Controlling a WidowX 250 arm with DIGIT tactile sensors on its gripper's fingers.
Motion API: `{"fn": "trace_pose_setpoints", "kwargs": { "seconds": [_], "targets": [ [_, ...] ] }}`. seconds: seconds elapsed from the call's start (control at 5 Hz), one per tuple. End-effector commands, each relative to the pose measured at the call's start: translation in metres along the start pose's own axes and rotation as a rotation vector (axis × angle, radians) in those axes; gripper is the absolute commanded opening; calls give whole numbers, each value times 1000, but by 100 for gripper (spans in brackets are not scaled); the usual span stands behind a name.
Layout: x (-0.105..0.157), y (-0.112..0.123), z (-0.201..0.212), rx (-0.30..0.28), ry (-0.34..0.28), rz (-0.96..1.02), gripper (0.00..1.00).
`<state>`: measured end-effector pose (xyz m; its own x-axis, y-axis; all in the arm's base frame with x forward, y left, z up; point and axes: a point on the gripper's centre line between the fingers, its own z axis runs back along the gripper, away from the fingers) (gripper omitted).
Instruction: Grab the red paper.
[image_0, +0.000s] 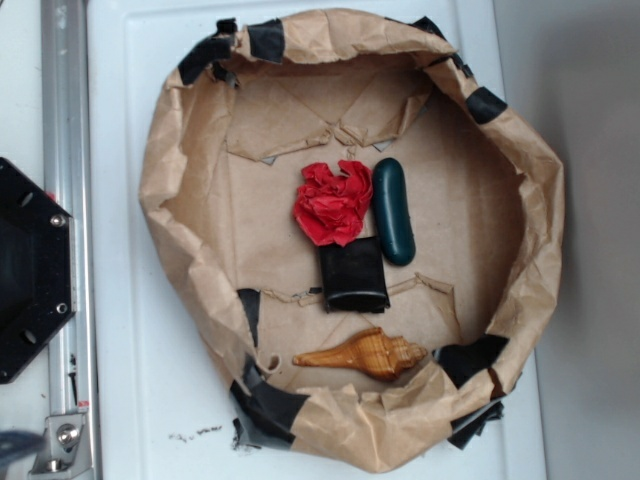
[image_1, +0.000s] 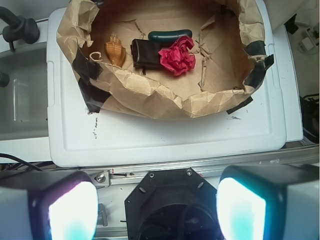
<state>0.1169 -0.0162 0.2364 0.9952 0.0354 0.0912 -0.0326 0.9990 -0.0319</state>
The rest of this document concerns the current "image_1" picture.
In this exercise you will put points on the aluminium frame rail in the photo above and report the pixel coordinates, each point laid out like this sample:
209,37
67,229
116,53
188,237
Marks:
208,167

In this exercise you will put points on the white plastic tray lid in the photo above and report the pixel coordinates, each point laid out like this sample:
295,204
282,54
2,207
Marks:
78,138

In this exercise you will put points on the crumpled red paper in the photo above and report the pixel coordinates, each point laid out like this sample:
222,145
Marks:
177,58

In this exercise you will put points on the dark green oblong case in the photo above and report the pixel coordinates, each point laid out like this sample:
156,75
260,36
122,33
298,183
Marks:
169,37

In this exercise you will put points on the black faucet handle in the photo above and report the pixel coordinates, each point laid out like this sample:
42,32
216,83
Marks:
18,28

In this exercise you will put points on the brown paper bin liner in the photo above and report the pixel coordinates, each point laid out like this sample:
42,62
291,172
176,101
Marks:
229,48

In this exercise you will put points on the black octagonal mount plate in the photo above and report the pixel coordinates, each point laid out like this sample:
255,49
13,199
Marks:
177,204

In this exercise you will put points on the golden toy ship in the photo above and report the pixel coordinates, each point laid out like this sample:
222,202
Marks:
115,51

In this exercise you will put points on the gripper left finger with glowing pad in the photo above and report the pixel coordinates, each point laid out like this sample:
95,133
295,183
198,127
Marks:
47,205

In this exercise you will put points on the white power adapter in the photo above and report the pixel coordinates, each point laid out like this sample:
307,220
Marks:
310,40

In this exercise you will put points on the clear plastic container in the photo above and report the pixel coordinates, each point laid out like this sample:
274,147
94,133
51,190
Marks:
30,100

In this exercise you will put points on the black leather wallet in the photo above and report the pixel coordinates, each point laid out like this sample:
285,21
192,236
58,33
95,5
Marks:
145,55

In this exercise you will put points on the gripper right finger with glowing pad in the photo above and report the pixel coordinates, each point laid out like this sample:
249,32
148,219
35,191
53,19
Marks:
269,202

